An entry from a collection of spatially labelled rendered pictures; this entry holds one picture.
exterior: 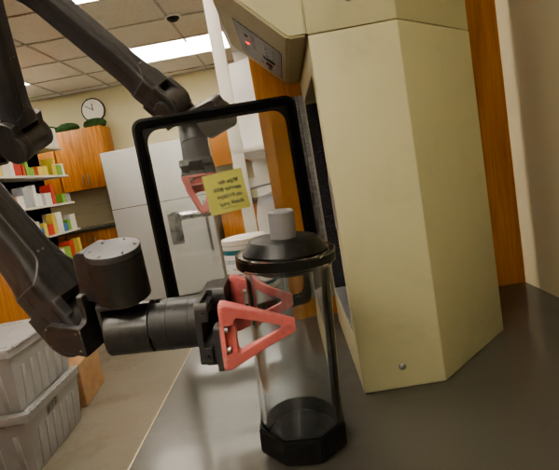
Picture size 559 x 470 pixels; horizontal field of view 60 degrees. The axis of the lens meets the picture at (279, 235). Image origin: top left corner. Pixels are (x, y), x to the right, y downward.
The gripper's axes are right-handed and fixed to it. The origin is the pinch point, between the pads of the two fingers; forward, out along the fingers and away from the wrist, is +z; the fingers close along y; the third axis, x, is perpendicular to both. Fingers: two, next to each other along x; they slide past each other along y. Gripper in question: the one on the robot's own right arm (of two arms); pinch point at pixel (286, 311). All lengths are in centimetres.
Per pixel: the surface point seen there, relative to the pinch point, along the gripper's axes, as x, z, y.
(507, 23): -38, 49, 50
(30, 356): 67, -136, 180
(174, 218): -8.3, -19.2, 35.8
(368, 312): 4.5, 10.5, 9.8
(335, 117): -21.1, 8.6, 10.3
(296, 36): -31.2, 4.7, 10.8
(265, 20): -33.5, 1.2, 10.9
